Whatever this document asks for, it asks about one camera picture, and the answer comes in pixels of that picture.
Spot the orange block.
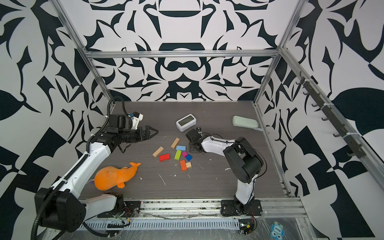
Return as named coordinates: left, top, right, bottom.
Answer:
left=180, top=160, right=187, bottom=171

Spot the white slotted cable duct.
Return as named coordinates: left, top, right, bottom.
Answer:
left=87, top=219, right=240, bottom=231

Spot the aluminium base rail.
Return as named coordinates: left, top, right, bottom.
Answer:
left=121, top=198, right=308, bottom=220

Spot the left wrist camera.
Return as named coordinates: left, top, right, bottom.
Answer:
left=129, top=112, right=144, bottom=130

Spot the orange toy whale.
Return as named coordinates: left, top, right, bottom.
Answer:
left=94, top=162, right=141, bottom=191

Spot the blue robot sticker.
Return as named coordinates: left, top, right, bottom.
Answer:
left=270, top=222, right=285, bottom=240

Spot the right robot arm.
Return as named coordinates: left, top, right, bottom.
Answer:
left=186, top=129, right=264, bottom=207

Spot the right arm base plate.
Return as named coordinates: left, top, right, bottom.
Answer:
left=221, top=199, right=263, bottom=217

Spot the lime green block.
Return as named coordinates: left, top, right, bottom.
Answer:
left=174, top=150, right=182, bottom=161

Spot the white digital clock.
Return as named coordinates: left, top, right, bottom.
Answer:
left=176, top=114, right=197, bottom=132

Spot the light blue block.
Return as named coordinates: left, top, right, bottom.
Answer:
left=176, top=146, right=187, bottom=151

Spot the pale green case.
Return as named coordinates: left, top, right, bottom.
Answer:
left=232, top=116, right=263, bottom=132

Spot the red block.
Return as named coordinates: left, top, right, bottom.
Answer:
left=159, top=154, right=171, bottom=162

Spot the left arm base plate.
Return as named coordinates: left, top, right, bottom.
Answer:
left=97, top=201, right=142, bottom=218

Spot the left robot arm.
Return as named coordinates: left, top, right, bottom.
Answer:
left=31, top=126, right=159, bottom=240

